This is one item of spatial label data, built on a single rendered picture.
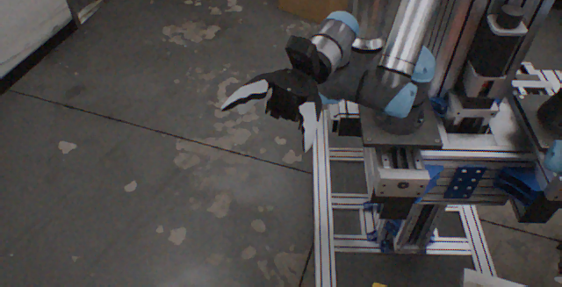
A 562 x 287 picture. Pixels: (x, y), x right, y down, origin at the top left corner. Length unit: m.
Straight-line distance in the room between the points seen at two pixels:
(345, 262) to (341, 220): 0.23
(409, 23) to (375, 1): 0.20
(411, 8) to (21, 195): 2.60
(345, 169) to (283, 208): 0.43
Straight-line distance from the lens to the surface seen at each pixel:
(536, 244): 2.82
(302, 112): 0.69
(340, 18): 0.87
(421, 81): 1.16
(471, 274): 1.39
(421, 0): 0.91
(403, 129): 1.25
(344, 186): 2.41
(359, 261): 2.20
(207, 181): 2.70
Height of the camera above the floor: 2.16
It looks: 47 degrees down
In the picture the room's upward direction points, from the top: straight up
